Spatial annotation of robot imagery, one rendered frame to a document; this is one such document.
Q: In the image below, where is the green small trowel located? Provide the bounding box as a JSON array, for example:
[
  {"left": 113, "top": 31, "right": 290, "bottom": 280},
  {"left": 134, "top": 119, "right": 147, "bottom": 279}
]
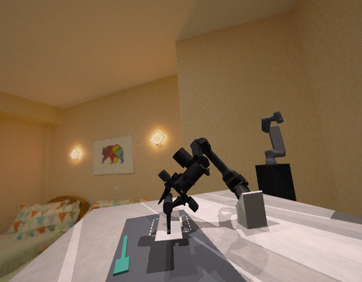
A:
[{"left": 113, "top": 236, "right": 130, "bottom": 276}]

